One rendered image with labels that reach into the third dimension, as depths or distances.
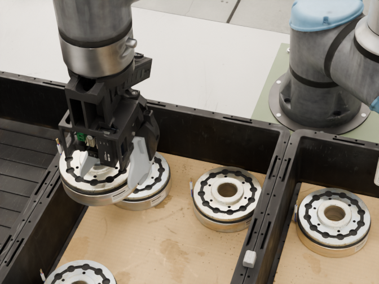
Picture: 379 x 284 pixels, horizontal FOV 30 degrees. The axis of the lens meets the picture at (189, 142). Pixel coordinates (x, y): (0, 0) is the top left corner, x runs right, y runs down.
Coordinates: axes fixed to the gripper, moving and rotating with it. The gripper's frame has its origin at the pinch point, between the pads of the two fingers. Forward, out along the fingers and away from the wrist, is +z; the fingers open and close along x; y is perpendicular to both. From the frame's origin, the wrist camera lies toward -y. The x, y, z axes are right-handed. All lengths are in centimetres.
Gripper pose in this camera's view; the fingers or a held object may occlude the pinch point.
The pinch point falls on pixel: (124, 168)
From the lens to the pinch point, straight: 90.6
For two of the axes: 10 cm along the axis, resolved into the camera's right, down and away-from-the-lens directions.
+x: 9.5, 2.2, -2.3
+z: 0.2, 6.8, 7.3
